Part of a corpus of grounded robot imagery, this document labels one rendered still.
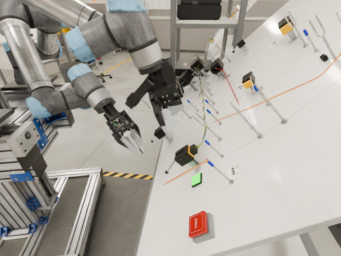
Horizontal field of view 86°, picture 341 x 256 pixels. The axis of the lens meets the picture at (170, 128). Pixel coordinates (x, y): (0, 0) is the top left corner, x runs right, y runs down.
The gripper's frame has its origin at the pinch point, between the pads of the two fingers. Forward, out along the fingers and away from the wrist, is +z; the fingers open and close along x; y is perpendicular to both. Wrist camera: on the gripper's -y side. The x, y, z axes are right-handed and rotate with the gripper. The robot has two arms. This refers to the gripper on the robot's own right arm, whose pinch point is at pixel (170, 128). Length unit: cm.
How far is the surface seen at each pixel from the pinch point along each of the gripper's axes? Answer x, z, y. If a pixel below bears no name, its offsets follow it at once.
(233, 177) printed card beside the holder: -11.0, 12.9, 15.5
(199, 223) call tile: -22.9, 13.6, 6.0
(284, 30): 37, -8, 44
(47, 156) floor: 93, 59, -201
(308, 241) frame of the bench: -8, 57, 36
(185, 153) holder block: -2.2, 9.5, 2.0
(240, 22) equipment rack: 97, -7, 37
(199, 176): -5.8, 16.9, 4.6
